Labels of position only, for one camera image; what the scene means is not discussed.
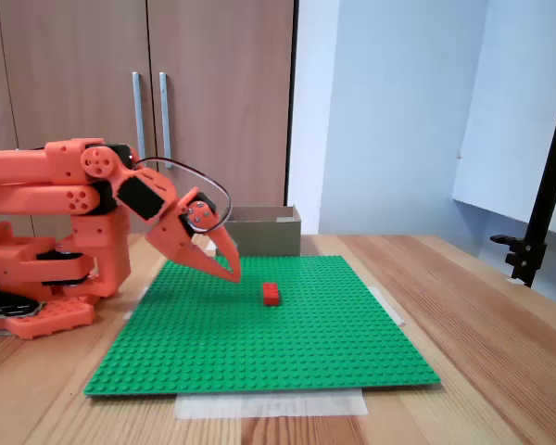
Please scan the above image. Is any red lego block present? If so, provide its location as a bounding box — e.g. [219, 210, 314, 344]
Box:
[262, 281, 283, 307]

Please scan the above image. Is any open cardboard box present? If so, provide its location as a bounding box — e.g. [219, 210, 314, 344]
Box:
[223, 205, 302, 257]

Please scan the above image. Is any green lego baseplate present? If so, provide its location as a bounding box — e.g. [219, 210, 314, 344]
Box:
[82, 254, 442, 398]

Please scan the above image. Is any brown wooden cabinet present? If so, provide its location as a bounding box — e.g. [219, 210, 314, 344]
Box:
[0, 0, 298, 235]

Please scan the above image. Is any white panel board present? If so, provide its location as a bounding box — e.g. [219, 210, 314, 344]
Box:
[452, 0, 556, 240]

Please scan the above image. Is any black stand with clamp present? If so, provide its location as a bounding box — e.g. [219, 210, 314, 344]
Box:
[489, 45, 556, 288]

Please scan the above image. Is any metal cabinet handle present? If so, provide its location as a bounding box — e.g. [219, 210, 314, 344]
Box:
[159, 71, 173, 169]
[132, 71, 148, 161]

